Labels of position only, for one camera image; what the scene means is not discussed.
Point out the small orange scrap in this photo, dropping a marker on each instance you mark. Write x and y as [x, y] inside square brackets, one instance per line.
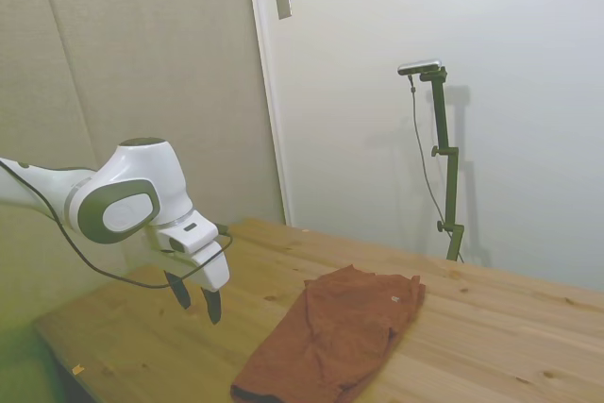
[78, 368]

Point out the rust orange shorts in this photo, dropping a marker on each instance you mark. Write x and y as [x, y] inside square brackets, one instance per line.
[330, 327]

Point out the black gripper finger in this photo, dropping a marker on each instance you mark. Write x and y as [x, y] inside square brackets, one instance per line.
[180, 290]
[213, 306]

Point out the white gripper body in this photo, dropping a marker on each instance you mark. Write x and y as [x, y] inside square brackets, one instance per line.
[210, 268]

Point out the silver camera bar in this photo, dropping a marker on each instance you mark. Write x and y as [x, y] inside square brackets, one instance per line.
[420, 66]

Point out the grey wall plate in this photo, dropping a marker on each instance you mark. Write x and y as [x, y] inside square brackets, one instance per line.
[283, 2]

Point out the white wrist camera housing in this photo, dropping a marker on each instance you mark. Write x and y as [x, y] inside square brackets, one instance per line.
[193, 233]

